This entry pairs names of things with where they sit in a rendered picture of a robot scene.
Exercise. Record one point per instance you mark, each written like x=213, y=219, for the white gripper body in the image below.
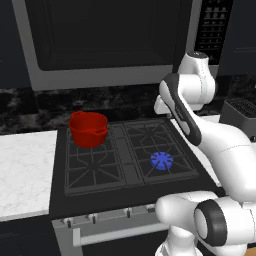
x=161, y=106

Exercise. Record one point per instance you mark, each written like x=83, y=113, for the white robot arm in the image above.
x=233, y=156

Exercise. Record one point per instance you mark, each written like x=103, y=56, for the blue burner flame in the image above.
x=162, y=160

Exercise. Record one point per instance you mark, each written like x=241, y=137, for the black gas stove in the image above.
x=130, y=193

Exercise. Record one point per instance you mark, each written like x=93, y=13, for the silver stove knob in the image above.
x=128, y=212
x=150, y=208
x=93, y=218
x=69, y=222

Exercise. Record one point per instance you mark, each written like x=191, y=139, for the grey microwave oven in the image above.
x=100, y=78

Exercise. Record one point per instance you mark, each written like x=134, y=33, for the dark grey toaster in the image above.
x=238, y=113

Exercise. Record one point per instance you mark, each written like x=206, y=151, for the dark microwave door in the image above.
x=106, y=33

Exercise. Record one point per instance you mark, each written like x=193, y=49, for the dark oven door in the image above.
x=120, y=248

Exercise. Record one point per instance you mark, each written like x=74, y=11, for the dark base cupboard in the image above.
x=26, y=240

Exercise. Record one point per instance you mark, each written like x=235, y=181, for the dark wall cupboard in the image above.
x=13, y=40
x=245, y=33

